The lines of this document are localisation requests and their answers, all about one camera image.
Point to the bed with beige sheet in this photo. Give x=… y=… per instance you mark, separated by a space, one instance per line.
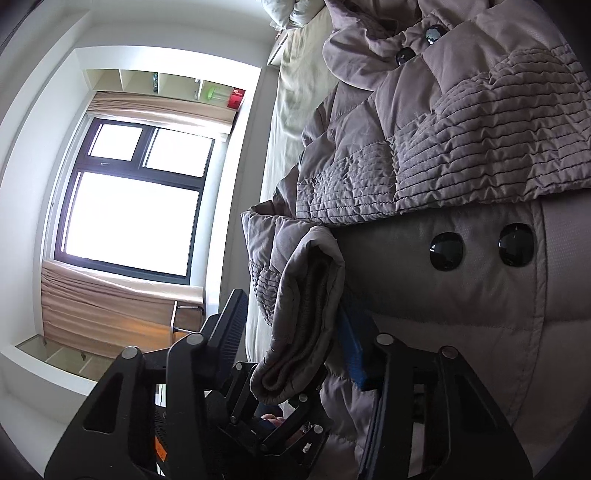
x=288 y=120

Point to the metal frame chair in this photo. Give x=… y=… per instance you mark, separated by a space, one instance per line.
x=187 y=309

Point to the beige curtain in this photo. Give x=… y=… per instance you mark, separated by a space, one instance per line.
x=161 y=113
x=92 y=290

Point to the green plastic item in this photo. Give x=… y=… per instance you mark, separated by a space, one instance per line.
x=212 y=92

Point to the white cubby shelf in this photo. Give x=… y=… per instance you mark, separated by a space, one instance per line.
x=60 y=357

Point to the white duvet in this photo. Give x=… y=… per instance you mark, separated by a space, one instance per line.
x=281 y=11

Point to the black framed window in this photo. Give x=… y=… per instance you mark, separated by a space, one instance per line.
x=129 y=221

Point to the white built-in wall shelf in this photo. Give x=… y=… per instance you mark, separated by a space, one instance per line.
x=134 y=81

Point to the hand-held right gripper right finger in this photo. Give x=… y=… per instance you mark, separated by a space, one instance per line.
x=353 y=353

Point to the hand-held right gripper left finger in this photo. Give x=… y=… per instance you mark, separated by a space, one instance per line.
x=230 y=323

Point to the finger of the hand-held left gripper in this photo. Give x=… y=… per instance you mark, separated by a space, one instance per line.
x=304 y=424
x=239 y=387

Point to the red box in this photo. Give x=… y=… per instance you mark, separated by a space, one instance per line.
x=235 y=98

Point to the wooden desk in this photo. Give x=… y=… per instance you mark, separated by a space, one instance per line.
x=115 y=334

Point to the taupe quilted puffer jacket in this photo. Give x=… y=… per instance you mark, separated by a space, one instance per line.
x=461 y=138

